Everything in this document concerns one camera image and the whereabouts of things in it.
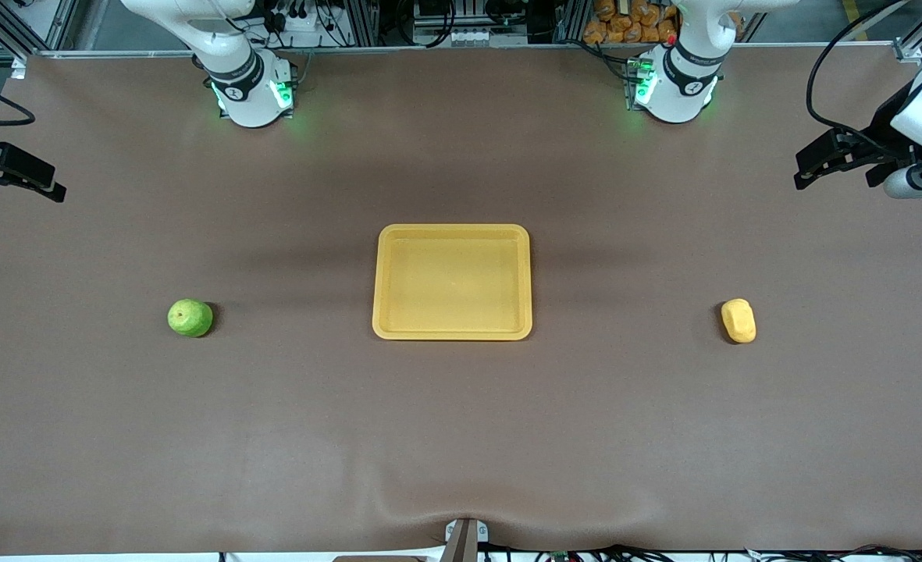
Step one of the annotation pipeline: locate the white power strip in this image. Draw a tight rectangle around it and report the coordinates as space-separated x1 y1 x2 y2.
269 4 329 36

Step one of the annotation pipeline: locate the green apple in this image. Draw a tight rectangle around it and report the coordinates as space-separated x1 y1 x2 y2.
167 299 214 338

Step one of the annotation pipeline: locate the brown table cloth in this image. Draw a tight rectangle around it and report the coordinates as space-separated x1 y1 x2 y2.
0 43 922 557

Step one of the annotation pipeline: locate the grey metal camera bracket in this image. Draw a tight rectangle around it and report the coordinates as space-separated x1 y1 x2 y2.
443 518 489 562

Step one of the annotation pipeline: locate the yellow plastic tray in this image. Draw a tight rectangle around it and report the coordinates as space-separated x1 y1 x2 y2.
372 224 533 342

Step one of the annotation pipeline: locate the aluminium frame rail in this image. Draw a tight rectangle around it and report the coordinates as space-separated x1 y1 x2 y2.
35 41 899 59

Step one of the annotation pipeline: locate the bag of orange items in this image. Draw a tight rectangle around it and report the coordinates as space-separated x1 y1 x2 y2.
583 0 680 44

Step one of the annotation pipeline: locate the yellow potato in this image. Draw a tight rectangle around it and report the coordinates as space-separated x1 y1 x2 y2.
721 298 757 344

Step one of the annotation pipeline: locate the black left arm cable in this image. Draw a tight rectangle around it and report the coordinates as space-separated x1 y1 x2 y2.
806 0 910 137

